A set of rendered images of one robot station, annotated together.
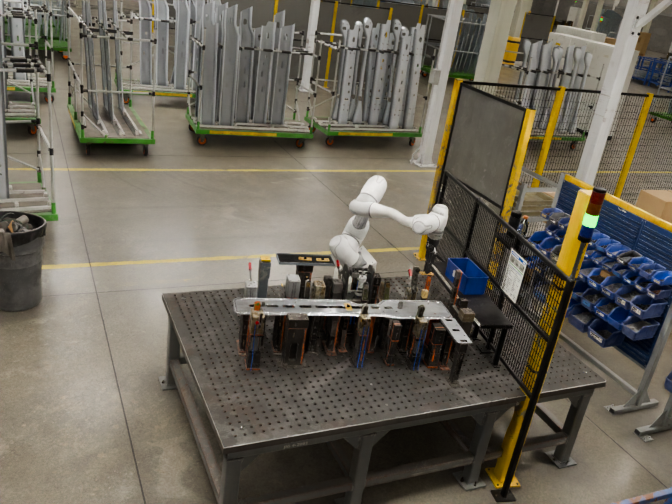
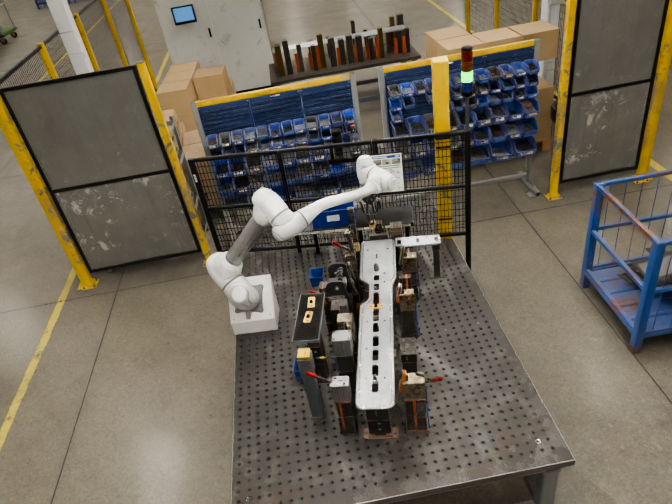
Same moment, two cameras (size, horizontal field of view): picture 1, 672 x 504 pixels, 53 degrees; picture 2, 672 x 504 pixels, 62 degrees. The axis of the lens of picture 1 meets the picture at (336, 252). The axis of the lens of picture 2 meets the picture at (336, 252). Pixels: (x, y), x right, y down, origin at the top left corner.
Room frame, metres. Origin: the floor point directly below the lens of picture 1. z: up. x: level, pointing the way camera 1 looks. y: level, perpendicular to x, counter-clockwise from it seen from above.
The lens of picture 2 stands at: (2.79, 2.11, 3.10)
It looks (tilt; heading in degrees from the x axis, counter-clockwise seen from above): 35 degrees down; 296
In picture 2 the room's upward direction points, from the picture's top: 10 degrees counter-clockwise
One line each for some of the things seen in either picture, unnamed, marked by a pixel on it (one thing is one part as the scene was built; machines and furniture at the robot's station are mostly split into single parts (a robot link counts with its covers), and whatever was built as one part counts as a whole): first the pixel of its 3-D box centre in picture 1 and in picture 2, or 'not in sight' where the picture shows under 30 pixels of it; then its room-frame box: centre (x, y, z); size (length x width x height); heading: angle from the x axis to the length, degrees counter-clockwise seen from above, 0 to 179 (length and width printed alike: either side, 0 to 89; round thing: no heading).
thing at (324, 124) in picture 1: (368, 91); not in sight; (11.96, -0.13, 0.88); 1.91 x 1.01 x 1.76; 119
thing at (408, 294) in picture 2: (361, 339); (408, 314); (3.53, -0.23, 0.87); 0.12 x 0.09 x 0.35; 16
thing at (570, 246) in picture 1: (542, 349); (444, 200); (3.52, -1.31, 1.00); 0.18 x 0.18 x 2.00; 16
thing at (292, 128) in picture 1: (252, 86); not in sight; (10.77, 1.73, 0.88); 1.91 x 1.00 x 1.76; 114
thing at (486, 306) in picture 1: (468, 292); (348, 221); (4.12, -0.94, 1.01); 0.90 x 0.22 x 0.03; 16
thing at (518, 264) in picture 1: (514, 275); (387, 172); (3.87, -1.13, 1.30); 0.23 x 0.02 x 0.31; 16
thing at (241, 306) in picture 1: (345, 308); (377, 309); (3.67, -0.11, 1.00); 1.38 x 0.22 x 0.02; 106
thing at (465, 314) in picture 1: (461, 335); (397, 246); (3.76, -0.87, 0.88); 0.08 x 0.08 x 0.36; 16
